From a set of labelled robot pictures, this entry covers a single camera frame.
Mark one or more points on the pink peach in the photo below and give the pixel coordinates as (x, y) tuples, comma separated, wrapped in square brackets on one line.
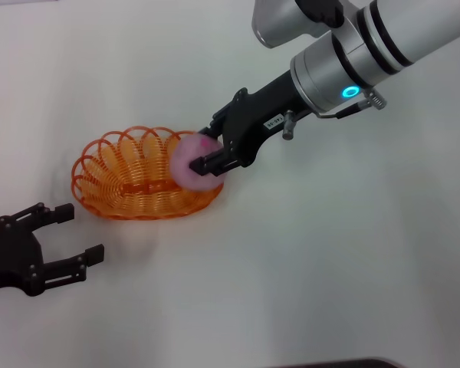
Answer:
[(184, 168)]

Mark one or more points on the orange woven plastic basket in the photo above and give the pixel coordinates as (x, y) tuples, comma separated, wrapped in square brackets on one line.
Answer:
[(138, 184)]

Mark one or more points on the dark robot chest edge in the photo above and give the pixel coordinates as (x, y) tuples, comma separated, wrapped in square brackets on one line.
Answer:
[(349, 364)]

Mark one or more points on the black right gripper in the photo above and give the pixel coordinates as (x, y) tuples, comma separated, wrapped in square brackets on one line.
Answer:
[(253, 119)]

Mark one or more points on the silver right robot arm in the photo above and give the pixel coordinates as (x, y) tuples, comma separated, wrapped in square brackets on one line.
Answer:
[(368, 50)]

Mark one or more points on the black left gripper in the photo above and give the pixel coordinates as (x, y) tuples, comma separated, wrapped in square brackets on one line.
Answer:
[(11, 257)]

